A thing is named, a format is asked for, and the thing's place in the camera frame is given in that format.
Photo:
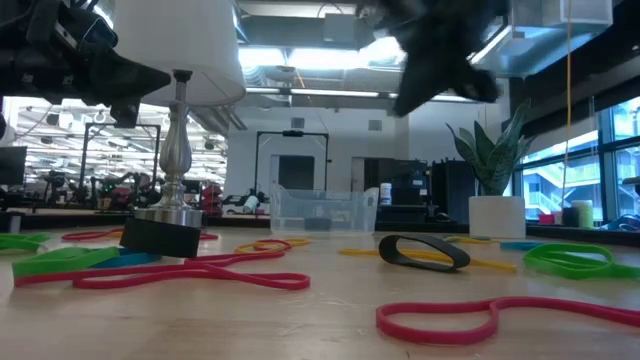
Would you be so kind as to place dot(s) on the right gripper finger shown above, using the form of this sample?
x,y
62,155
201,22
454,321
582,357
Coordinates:
x,y
412,65
445,75

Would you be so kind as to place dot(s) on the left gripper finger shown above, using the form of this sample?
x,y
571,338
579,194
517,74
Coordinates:
x,y
125,67
125,92

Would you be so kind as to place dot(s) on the wide black rubber band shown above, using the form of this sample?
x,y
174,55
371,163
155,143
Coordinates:
x,y
160,239
457,259

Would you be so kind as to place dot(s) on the blue rubber band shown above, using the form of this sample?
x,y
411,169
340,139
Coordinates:
x,y
130,259
520,246

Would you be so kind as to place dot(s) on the green rubber band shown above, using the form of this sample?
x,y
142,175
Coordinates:
x,y
565,270
20,244
50,262

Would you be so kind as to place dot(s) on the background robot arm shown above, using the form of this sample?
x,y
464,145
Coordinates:
x,y
125,192

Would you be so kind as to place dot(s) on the clear plastic bin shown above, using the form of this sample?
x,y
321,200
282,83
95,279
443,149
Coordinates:
x,y
325,210

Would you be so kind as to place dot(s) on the ceiling light tube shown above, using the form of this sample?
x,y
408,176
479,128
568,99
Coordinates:
x,y
335,93
450,98

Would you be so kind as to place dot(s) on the white shade silver table lamp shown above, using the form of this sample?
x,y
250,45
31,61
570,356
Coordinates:
x,y
175,50

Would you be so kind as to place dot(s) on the black computer monitor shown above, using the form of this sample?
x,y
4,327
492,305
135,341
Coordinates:
x,y
12,165

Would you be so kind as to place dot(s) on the wide ceiling light panel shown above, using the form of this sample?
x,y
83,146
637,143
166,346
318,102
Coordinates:
x,y
310,59

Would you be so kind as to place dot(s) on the black equipment cabinet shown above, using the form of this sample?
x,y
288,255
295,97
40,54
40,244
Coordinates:
x,y
400,175

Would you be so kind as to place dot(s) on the black box cabinet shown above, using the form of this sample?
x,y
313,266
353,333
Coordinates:
x,y
452,190

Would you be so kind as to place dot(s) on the white wipes canister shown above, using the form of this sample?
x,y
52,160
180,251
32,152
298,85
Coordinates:
x,y
385,195

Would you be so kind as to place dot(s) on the red tool cart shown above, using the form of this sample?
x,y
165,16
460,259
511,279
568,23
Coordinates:
x,y
212,197

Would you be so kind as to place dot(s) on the snake plant in white pot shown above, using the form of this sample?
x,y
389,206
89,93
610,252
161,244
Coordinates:
x,y
496,217

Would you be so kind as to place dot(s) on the white black background device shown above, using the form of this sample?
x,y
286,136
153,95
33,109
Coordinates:
x,y
250,202

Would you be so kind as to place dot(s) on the red tub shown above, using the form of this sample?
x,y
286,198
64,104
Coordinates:
x,y
546,219

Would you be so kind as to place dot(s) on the dark cylinder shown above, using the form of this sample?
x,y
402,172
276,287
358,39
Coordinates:
x,y
569,218

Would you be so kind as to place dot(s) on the green cylinder roll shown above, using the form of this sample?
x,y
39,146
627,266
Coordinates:
x,y
583,215

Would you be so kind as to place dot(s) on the black metal rig frame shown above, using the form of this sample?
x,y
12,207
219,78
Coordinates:
x,y
120,125

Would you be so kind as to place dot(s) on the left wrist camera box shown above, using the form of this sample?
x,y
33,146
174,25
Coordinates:
x,y
82,30

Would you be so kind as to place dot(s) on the silver ventilation duct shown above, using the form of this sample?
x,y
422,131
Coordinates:
x,y
550,45

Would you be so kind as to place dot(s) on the black gantry frame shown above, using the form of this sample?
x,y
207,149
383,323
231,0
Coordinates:
x,y
292,133

